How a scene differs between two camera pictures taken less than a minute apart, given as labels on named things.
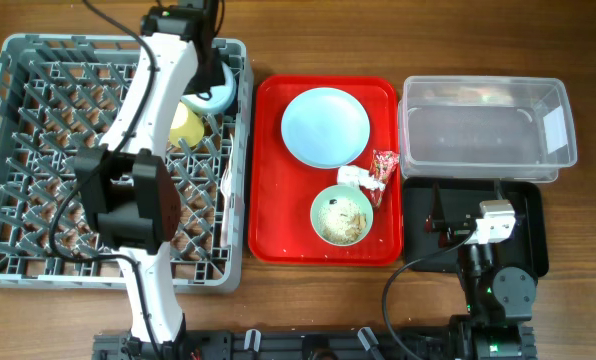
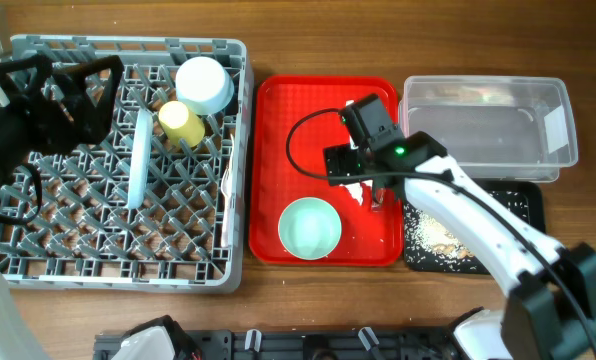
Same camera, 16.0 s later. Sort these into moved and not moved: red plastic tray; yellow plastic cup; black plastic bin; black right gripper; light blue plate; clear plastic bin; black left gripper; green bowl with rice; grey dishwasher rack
Moved: light blue plate; green bowl with rice; black right gripper; black left gripper
Not moved: clear plastic bin; yellow plastic cup; black plastic bin; red plastic tray; grey dishwasher rack
